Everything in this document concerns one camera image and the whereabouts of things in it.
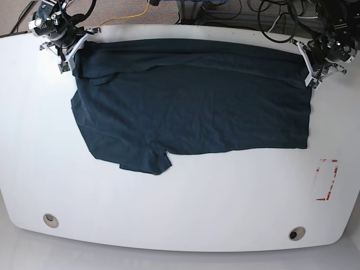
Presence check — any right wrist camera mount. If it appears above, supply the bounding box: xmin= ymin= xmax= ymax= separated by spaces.
xmin=38 ymin=27 xmax=101 ymax=74

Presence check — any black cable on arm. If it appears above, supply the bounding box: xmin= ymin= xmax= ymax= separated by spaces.
xmin=257 ymin=0 xmax=321 ymax=44
xmin=60 ymin=0 xmax=98 ymax=22

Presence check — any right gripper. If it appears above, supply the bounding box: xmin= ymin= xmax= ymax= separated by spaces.
xmin=53 ymin=35 xmax=77 ymax=52

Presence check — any table cable grommet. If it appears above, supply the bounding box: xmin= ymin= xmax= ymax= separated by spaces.
xmin=289 ymin=227 xmax=306 ymax=241
xmin=43 ymin=214 xmax=59 ymax=228

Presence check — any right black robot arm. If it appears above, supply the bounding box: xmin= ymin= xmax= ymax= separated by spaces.
xmin=28 ymin=1 xmax=85 ymax=50

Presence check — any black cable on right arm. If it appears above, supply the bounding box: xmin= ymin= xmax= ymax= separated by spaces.
xmin=60 ymin=0 xmax=98 ymax=22

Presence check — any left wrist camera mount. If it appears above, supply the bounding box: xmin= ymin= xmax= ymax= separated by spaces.
xmin=291 ymin=39 xmax=347 ymax=89

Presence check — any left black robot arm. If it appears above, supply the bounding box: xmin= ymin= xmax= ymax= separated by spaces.
xmin=308 ymin=0 xmax=359 ymax=68

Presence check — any white cable on floor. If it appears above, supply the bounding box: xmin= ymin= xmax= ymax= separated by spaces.
xmin=266 ymin=15 xmax=282 ymax=33

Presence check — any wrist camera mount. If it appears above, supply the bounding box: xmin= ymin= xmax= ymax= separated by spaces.
xmin=291 ymin=39 xmax=347 ymax=89
xmin=38 ymin=27 xmax=101 ymax=74

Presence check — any dark blue t-shirt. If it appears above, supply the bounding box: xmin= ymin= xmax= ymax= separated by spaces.
xmin=71 ymin=39 xmax=312 ymax=175

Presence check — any right table cable grommet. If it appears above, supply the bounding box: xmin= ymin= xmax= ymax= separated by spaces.
xmin=289 ymin=227 xmax=306 ymax=241

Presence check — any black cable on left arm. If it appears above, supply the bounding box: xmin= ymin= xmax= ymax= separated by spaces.
xmin=257 ymin=0 xmax=321 ymax=44

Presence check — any left table cable grommet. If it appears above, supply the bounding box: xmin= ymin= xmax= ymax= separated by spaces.
xmin=43 ymin=214 xmax=59 ymax=228

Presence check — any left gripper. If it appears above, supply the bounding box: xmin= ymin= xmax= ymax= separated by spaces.
xmin=312 ymin=57 xmax=332 ymax=73

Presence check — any red tape rectangle marking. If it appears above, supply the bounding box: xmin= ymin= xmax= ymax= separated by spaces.
xmin=313 ymin=159 xmax=339 ymax=201

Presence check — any yellow cable on floor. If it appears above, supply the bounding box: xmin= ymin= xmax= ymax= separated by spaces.
xmin=100 ymin=0 xmax=150 ymax=26

